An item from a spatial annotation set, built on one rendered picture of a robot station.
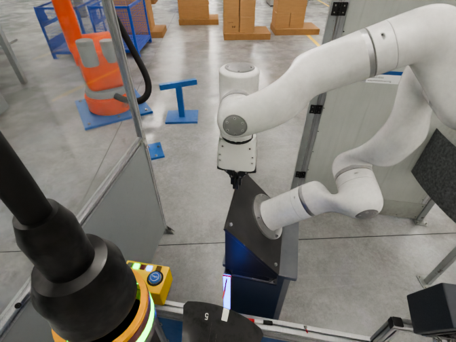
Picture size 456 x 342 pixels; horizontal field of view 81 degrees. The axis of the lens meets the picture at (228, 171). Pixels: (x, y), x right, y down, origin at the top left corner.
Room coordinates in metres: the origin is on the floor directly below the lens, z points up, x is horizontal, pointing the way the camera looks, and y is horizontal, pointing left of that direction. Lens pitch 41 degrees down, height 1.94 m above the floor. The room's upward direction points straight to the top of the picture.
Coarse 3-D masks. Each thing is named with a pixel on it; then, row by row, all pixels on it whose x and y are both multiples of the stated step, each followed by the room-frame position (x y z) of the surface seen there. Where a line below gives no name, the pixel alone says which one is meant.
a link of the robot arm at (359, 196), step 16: (352, 176) 0.62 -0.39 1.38; (368, 176) 0.62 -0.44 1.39; (304, 192) 0.66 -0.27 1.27; (320, 192) 0.63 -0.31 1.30; (352, 192) 0.58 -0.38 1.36; (368, 192) 0.56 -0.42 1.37; (320, 208) 0.61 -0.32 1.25; (336, 208) 0.57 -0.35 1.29; (352, 208) 0.54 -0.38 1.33; (368, 208) 0.53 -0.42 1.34
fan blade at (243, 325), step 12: (192, 312) 0.29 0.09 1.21; (216, 312) 0.29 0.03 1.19; (192, 324) 0.26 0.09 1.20; (204, 324) 0.26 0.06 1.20; (216, 324) 0.26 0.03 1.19; (228, 324) 0.27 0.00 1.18; (240, 324) 0.27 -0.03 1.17; (252, 324) 0.28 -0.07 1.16; (192, 336) 0.24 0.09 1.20; (204, 336) 0.24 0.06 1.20; (216, 336) 0.24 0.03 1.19; (228, 336) 0.24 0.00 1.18; (240, 336) 0.24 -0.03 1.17; (252, 336) 0.25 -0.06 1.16
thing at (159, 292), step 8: (144, 264) 0.50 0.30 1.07; (152, 264) 0.51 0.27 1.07; (144, 272) 0.47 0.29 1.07; (160, 272) 0.47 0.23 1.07; (168, 272) 0.48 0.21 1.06; (160, 280) 0.44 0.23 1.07; (168, 280) 0.46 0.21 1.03; (152, 288) 0.42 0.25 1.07; (160, 288) 0.42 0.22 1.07; (168, 288) 0.45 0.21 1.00; (152, 296) 0.40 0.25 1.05; (160, 296) 0.40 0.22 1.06; (160, 304) 0.40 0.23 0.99
